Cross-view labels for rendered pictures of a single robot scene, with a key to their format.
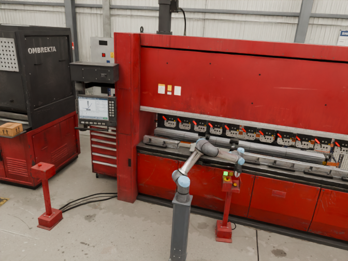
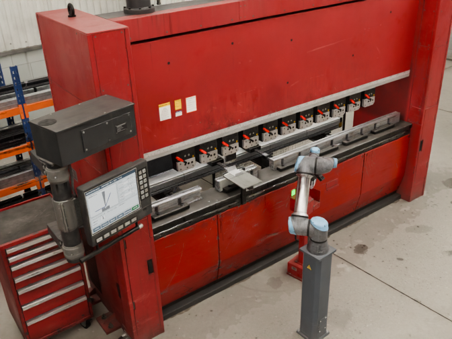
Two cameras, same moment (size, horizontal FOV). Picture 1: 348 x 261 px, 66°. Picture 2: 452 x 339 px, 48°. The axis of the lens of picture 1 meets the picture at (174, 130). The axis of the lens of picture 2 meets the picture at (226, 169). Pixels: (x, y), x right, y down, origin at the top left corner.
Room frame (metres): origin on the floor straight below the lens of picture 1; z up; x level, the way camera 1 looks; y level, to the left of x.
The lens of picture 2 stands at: (0.97, 2.48, 2.89)
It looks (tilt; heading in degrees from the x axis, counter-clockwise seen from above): 27 degrees down; 309
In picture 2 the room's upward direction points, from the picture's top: 2 degrees counter-clockwise
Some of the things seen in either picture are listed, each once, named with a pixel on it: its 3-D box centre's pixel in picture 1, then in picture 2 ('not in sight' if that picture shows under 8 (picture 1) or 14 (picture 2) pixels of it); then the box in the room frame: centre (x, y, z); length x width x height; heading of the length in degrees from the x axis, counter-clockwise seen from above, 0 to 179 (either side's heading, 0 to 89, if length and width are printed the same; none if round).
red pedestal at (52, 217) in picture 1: (46, 194); not in sight; (2.71, 1.49, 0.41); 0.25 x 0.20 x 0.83; 164
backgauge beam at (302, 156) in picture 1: (233, 144); (246, 152); (3.37, -0.83, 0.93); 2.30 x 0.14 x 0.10; 74
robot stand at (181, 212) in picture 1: (180, 229); (315, 292); (2.27, -0.13, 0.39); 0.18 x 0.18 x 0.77; 78
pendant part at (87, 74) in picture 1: (96, 99); (94, 182); (3.12, 0.96, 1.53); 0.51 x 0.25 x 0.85; 88
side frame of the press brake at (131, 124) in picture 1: (138, 117); (105, 185); (3.62, 0.53, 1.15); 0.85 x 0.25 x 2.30; 164
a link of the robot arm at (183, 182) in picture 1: (183, 184); (317, 228); (2.28, -0.13, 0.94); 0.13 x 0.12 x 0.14; 22
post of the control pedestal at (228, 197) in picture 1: (227, 207); (303, 235); (2.69, -0.69, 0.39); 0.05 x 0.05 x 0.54; 85
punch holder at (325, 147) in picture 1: (322, 142); (351, 101); (2.80, -1.68, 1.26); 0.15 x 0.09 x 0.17; 74
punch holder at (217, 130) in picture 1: (216, 127); (247, 136); (3.14, -0.53, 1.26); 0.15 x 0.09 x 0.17; 74
